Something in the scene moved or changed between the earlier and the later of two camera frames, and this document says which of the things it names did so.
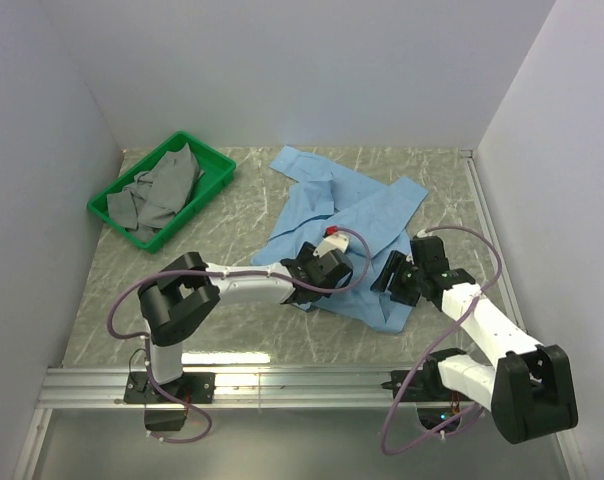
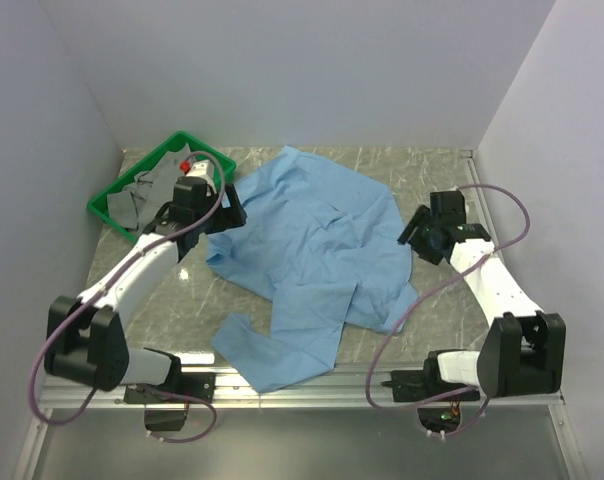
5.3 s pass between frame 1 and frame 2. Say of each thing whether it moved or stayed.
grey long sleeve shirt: stayed
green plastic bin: stayed
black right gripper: moved
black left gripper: moved
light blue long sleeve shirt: moved
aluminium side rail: stayed
